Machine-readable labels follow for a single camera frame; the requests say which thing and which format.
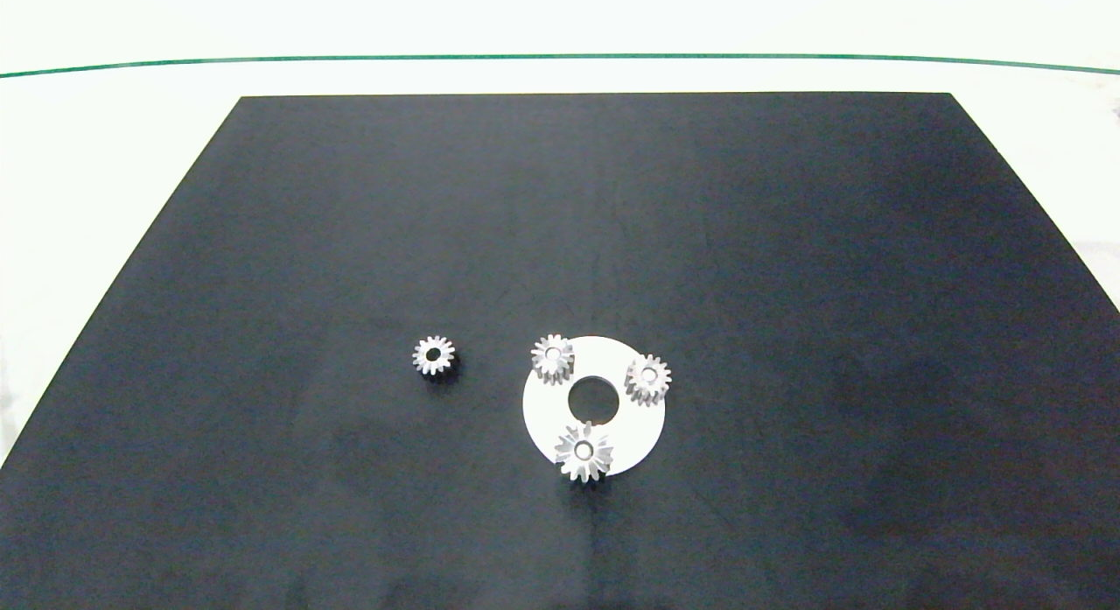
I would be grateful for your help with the small steel gear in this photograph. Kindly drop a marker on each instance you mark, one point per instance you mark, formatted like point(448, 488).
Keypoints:
point(638, 378)
point(423, 355)
point(542, 356)

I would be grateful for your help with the large steel gear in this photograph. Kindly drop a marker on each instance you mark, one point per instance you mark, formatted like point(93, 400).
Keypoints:
point(570, 452)

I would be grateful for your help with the round white plate with pins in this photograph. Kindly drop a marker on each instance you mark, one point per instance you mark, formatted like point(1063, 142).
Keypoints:
point(544, 409)

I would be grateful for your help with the dark rectangular mat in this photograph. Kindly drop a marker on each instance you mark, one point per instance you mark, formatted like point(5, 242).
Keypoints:
point(787, 330)

